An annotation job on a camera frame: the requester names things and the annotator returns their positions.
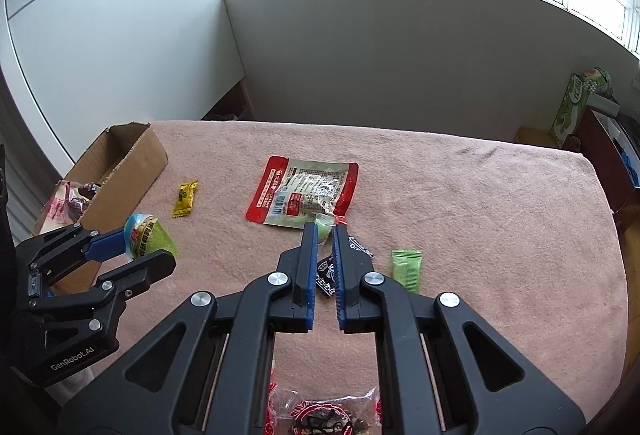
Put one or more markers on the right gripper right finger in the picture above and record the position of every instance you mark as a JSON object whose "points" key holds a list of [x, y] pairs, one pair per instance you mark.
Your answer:
{"points": [[443, 369]]}

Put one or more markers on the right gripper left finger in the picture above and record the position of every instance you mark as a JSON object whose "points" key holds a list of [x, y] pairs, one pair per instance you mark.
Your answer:
{"points": [[204, 369]]}

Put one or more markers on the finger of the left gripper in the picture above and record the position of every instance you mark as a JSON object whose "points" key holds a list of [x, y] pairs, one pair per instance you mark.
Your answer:
{"points": [[128, 280], [59, 252]]}

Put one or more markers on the large bread packet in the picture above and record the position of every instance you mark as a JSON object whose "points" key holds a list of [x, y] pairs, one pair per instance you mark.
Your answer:
{"points": [[68, 202]]}

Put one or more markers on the green jelly cup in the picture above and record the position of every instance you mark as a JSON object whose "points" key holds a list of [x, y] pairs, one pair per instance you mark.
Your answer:
{"points": [[144, 234]]}

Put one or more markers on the yellow candy packet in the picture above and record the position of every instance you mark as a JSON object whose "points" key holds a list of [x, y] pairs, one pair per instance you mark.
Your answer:
{"points": [[185, 199]]}

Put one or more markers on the red clear dates packet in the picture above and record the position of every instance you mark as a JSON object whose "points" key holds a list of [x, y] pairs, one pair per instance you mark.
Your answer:
{"points": [[316, 401]]}

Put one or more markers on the green candy packet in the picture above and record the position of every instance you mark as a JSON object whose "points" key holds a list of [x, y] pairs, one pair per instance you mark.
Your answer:
{"points": [[407, 268]]}

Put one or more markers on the black white candy packet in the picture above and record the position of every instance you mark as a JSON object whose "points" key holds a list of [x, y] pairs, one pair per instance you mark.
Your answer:
{"points": [[325, 280]]}

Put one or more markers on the red white snack pouch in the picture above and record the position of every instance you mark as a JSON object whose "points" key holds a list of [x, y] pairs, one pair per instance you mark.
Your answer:
{"points": [[293, 192]]}

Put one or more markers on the small green candy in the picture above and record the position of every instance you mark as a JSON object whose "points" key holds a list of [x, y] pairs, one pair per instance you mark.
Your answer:
{"points": [[325, 224]]}

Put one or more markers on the brown cardboard box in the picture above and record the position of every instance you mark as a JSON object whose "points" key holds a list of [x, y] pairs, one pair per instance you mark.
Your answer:
{"points": [[124, 160]]}

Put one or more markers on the pink table cloth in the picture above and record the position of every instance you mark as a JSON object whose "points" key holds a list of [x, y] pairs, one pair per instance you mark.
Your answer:
{"points": [[522, 234]]}

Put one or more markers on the white cabinet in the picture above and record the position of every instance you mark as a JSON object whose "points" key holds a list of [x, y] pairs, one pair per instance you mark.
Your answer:
{"points": [[75, 67]]}

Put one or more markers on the dark red storage box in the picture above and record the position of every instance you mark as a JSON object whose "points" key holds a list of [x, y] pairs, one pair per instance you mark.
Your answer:
{"points": [[605, 153]]}

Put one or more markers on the green white carton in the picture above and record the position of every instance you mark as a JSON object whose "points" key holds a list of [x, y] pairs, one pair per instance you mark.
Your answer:
{"points": [[578, 90]]}

